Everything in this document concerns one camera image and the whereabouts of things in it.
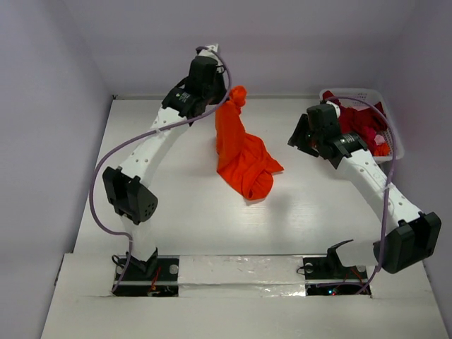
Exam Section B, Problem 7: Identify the orange t shirt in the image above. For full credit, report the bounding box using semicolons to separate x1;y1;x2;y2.
215;85;284;201

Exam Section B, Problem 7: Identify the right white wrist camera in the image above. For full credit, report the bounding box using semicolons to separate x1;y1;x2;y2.
326;100;341;118

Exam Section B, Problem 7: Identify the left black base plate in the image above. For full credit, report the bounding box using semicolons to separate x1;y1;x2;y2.
113;256;179;297

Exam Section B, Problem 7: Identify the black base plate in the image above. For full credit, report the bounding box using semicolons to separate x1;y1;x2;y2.
113;256;179;297
297;256;368;297

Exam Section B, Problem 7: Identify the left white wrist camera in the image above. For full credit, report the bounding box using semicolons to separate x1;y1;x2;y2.
196;44;220;59

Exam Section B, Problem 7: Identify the white plastic basket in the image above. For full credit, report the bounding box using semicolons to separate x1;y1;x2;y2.
319;88;404;163

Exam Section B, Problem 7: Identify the small orange garment in basket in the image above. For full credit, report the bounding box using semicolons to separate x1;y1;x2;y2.
374;143;391;157

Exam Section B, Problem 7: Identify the dark red t shirt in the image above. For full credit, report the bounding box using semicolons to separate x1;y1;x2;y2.
333;100;388;143

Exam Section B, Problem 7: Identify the pink garment in basket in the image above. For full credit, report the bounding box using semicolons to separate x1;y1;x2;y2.
364;126;386;147

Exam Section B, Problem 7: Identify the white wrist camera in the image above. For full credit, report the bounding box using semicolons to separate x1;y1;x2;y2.
196;44;220;59
326;100;341;118

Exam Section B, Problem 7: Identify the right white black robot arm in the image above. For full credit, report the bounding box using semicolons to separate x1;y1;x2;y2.
288;102;441;277

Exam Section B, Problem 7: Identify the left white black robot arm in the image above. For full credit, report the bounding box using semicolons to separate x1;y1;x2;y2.
102;52;226;279

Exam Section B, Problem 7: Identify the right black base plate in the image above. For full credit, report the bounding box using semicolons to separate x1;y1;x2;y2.
297;256;368;297

